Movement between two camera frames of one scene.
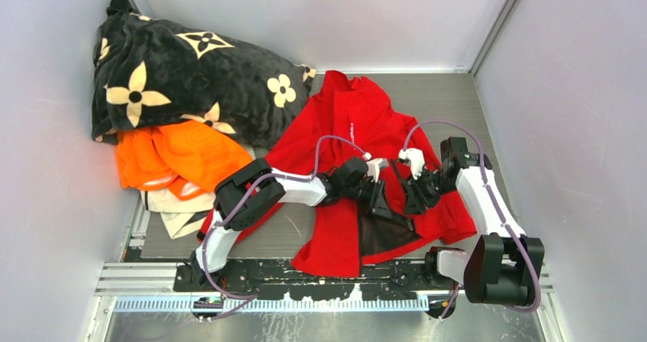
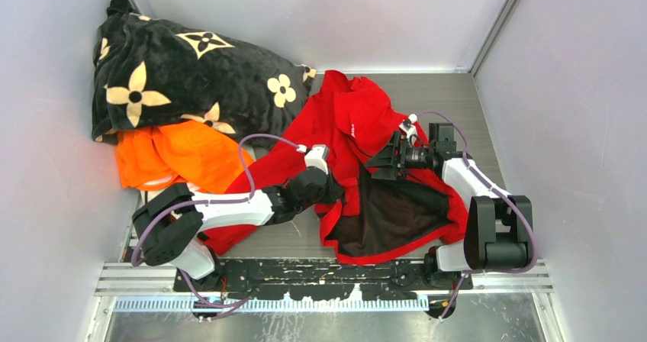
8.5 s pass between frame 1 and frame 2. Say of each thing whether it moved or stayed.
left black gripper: moved
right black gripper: moved
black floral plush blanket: stayed
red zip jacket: moved
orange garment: stayed
